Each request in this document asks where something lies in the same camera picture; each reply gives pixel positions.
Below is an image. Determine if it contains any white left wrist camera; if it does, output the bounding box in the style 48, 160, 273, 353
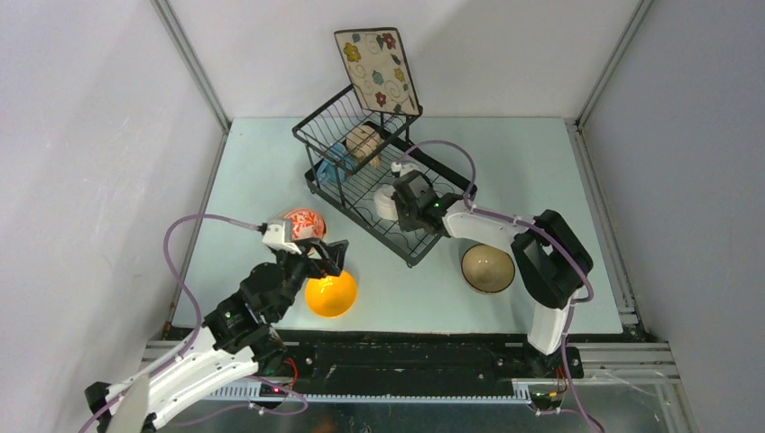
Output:
262, 218, 301, 254

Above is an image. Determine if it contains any left electronics board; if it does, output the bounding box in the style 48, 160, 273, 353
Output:
258, 383, 290, 399

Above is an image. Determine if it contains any orange patterned white bowl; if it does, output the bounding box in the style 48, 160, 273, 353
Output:
282, 207, 327, 240

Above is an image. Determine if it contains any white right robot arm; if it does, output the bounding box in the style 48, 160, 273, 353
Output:
392, 170, 594, 378

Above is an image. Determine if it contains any white two-handled soup bowl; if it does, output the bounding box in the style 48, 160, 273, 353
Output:
373, 184, 398, 221

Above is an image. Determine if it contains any blue floral mug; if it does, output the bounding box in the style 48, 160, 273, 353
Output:
317, 143, 355, 184

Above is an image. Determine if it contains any electronics board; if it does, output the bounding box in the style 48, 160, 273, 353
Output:
529, 391, 566, 416
258, 383, 290, 399

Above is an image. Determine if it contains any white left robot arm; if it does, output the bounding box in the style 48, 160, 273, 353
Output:
82, 238, 349, 432

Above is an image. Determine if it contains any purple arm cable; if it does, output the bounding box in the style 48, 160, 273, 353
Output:
397, 139, 604, 431
78, 214, 309, 433

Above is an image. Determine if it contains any black wire dish rack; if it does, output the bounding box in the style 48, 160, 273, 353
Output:
292, 85, 441, 267

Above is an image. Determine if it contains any yellow orange bowl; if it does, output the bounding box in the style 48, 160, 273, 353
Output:
304, 271, 358, 318

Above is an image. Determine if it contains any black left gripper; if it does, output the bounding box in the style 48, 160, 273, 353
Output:
271, 235, 347, 320

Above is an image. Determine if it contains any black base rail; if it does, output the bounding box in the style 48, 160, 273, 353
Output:
257, 330, 585, 398

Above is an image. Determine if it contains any square floral ceramic plate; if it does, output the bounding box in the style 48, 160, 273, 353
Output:
334, 27, 422, 117

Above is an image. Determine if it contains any right electronics board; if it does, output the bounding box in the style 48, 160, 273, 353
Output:
529, 391, 566, 416

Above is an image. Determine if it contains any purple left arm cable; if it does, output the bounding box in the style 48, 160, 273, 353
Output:
78, 214, 309, 433

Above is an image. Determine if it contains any beige ceramic mug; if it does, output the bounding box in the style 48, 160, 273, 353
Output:
345, 124, 382, 162

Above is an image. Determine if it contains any tan bowl with dark rim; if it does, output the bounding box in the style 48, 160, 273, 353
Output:
460, 244, 516, 294

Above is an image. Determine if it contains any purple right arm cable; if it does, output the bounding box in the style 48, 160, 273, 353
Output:
397, 139, 604, 431

